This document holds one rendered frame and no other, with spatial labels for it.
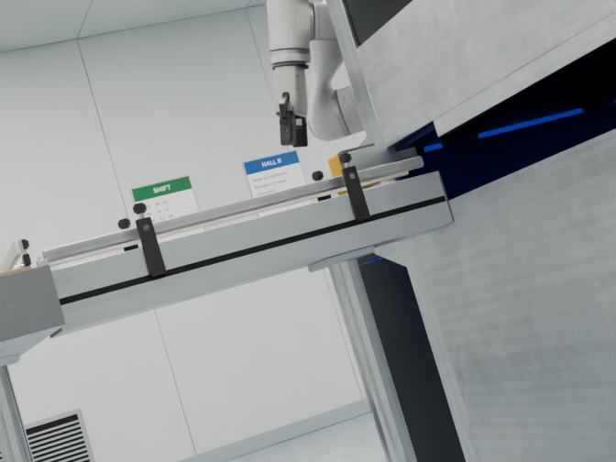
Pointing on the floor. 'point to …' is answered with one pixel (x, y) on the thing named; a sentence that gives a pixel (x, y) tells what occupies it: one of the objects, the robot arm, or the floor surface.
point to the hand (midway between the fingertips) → (294, 141)
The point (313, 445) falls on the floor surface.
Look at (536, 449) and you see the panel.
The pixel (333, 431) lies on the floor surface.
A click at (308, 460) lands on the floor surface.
